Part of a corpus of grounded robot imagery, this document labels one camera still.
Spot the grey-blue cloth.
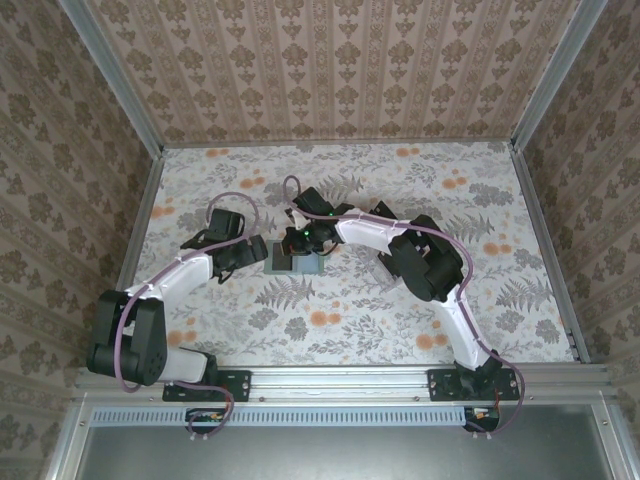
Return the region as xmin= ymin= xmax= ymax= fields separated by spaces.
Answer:
xmin=263 ymin=238 xmax=325 ymax=275

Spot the floral patterned table cover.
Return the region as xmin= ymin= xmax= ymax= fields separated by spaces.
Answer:
xmin=122 ymin=141 xmax=576 ymax=366

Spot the small electronics board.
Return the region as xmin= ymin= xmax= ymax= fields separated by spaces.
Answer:
xmin=463 ymin=405 xmax=502 ymax=432
xmin=185 ymin=407 xmax=227 ymax=434

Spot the grey metal sheet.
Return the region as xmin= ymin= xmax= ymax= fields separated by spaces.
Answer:
xmin=79 ymin=405 xmax=609 ymax=480

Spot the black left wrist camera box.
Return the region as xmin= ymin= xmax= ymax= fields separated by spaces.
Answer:
xmin=206 ymin=208 xmax=246 ymax=240

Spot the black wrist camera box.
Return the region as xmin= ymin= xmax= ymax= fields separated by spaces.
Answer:
xmin=292 ymin=187 xmax=334 ymax=217
xmin=206 ymin=208 xmax=246 ymax=240

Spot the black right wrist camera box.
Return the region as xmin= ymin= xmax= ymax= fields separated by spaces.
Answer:
xmin=292 ymin=187 xmax=334 ymax=217

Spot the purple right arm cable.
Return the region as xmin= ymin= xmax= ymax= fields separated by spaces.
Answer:
xmin=282 ymin=174 xmax=525 ymax=441

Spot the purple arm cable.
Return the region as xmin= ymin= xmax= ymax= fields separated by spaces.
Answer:
xmin=115 ymin=192 xmax=261 ymax=445
xmin=282 ymin=174 xmax=525 ymax=441

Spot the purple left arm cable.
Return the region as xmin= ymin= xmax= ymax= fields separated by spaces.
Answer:
xmin=115 ymin=192 xmax=261 ymax=445

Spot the aluminium side rail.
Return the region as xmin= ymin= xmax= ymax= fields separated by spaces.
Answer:
xmin=94 ymin=147 xmax=167 ymax=369
xmin=509 ymin=142 xmax=594 ymax=366

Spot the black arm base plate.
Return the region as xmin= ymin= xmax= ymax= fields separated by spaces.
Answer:
xmin=162 ymin=368 xmax=252 ymax=404
xmin=427 ymin=368 xmax=520 ymax=402

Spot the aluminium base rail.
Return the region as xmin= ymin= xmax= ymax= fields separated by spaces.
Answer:
xmin=74 ymin=364 xmax=619 ymax=404

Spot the grey slotted cable duct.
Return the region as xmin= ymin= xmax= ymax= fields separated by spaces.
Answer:
xmin=92 ymin=405 xmax=471 ymax=427

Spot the aluminium frame post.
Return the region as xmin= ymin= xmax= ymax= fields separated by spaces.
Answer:
xmin=509 ymin=0 xmax=601 ymax=151
xmin=57 ymin=0 xmax=167 ymax=159

